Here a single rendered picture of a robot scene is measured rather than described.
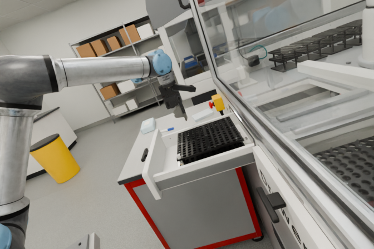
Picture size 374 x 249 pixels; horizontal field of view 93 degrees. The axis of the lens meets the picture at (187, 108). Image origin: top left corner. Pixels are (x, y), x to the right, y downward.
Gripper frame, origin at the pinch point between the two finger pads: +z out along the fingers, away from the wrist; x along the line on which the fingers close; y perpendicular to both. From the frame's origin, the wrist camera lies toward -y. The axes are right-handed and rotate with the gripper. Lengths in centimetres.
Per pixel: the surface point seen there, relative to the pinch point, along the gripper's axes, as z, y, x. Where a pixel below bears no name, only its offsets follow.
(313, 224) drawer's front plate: -5, -9, 68
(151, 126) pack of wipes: 8.4, 23.3, -27.6
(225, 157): -0.5, -5.0, 41.8
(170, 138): 0.2, 10.2, 15.2
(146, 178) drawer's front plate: -3.4, 18.7, 40.0
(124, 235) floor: 88, 82, -27
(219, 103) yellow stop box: -0.5, -18.6, 1.4
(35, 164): 65, 266, -215
